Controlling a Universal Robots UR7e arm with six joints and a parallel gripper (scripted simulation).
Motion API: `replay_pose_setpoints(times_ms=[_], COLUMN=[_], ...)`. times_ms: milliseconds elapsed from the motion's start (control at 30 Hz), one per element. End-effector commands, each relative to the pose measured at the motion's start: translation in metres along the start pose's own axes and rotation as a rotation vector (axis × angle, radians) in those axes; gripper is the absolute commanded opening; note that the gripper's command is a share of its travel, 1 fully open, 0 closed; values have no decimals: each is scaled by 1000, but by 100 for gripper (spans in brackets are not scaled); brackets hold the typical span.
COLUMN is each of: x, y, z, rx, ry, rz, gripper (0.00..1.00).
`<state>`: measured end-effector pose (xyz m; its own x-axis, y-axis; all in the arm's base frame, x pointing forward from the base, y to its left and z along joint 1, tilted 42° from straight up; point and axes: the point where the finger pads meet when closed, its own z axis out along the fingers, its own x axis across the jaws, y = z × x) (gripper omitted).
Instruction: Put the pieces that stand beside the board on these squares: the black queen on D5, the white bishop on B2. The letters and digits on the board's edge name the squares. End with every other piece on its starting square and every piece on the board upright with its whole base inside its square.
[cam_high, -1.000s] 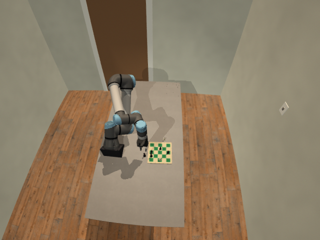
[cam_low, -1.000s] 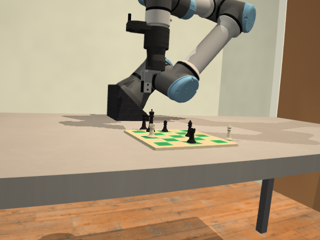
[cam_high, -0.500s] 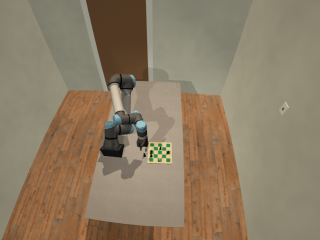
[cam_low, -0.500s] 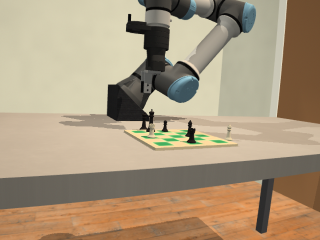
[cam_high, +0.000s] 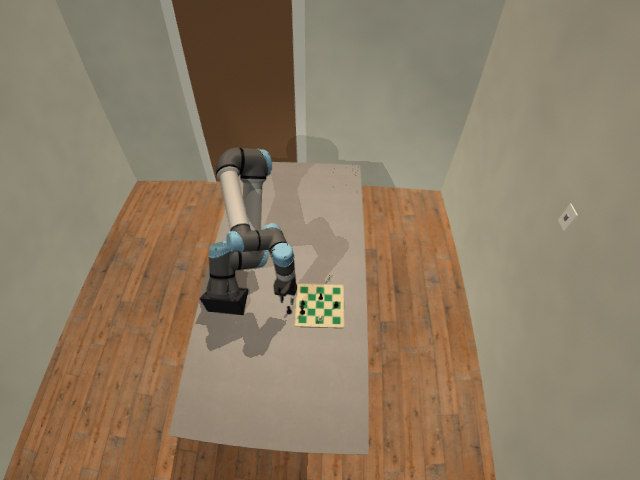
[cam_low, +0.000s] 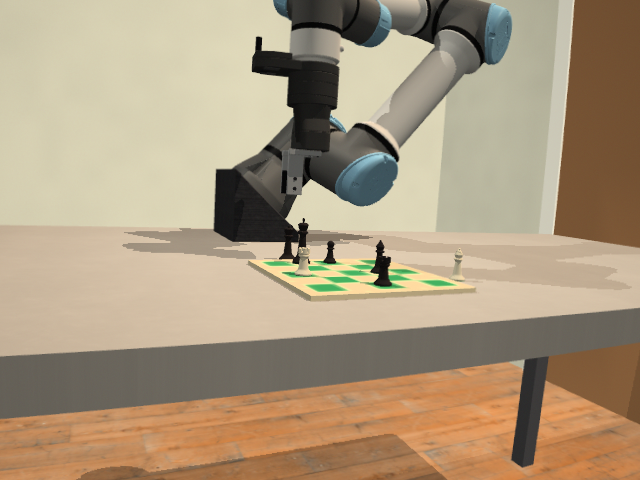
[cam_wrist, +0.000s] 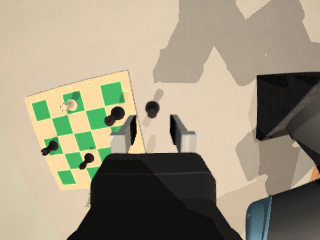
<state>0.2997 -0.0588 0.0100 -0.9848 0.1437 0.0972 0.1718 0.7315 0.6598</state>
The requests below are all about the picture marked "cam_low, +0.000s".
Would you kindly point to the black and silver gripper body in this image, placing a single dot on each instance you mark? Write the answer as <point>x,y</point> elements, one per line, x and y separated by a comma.
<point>313,81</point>

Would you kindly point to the white rook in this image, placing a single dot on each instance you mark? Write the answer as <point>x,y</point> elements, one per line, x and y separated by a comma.
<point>303,263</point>

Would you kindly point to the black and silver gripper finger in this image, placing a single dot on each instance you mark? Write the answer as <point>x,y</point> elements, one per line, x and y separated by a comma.
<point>295,169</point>
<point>284,170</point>

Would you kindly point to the green and cream chessboard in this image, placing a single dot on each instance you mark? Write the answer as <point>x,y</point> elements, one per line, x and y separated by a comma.
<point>352,279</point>

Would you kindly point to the white bishop chess piece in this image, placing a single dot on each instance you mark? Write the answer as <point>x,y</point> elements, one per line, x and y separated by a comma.
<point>456,275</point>

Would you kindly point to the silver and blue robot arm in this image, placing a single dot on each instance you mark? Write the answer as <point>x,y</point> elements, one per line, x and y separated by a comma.
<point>474,32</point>

